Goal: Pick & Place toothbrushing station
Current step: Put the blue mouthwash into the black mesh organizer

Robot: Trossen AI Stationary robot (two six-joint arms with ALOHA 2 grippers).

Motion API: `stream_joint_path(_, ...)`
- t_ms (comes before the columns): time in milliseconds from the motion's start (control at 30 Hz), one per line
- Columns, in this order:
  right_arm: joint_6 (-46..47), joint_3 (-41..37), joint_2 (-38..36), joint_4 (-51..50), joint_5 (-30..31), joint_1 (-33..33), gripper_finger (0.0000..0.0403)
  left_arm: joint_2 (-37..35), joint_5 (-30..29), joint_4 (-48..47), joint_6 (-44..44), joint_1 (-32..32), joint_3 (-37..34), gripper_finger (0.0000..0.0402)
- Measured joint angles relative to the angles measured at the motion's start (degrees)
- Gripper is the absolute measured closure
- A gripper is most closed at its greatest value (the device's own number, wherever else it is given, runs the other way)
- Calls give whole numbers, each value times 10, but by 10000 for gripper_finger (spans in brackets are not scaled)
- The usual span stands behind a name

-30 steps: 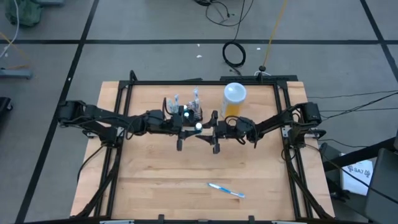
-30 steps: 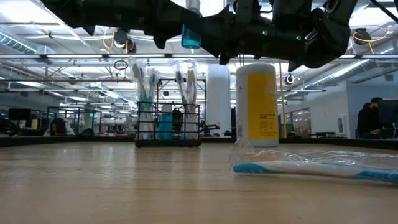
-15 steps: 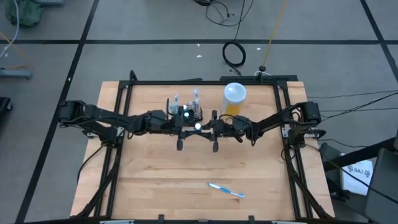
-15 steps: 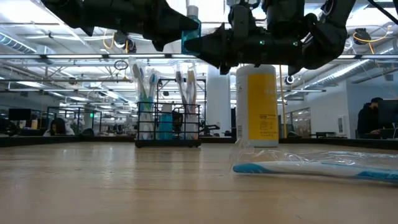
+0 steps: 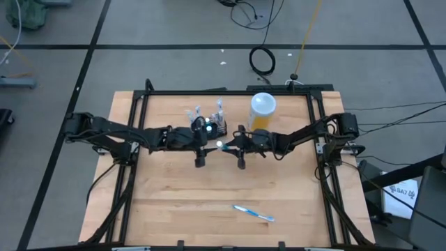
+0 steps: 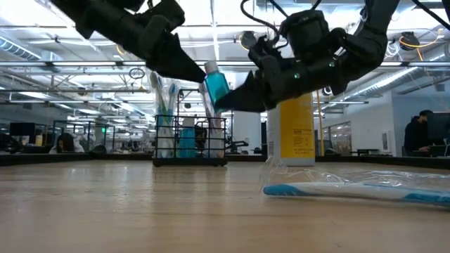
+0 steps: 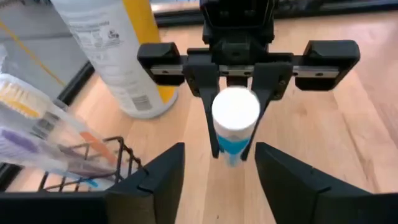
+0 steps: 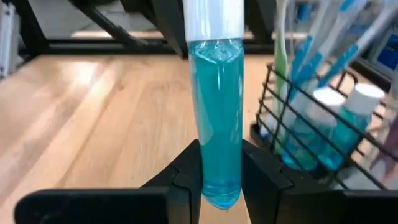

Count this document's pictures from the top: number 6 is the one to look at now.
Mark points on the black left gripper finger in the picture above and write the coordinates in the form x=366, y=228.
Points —
x=175, y=63

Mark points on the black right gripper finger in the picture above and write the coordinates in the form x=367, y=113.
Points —
x=249, y=100

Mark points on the teal mouthwash bottle white cap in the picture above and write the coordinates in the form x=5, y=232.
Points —
x=187, y=142
x=216, y=86

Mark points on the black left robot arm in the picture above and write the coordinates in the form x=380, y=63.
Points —
x=70, y=5

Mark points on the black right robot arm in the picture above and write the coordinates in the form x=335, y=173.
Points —
x=369, y=45

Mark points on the white yellow wipes canister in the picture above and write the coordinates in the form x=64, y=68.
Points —
x=297, y=133

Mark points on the black metal rack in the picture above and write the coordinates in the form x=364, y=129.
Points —
x=84, y=122

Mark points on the person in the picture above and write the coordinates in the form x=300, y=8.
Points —
x=420, y=131
x=65, y=144

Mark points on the black computer monitor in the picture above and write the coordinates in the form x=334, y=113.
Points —
x=439, y=126

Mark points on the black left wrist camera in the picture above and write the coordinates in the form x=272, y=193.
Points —
x=168, y=14

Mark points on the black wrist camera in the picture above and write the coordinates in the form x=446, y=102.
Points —
x=168, y=14
x=306, y=33

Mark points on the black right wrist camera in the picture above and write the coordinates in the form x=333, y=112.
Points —
x=306, y=33

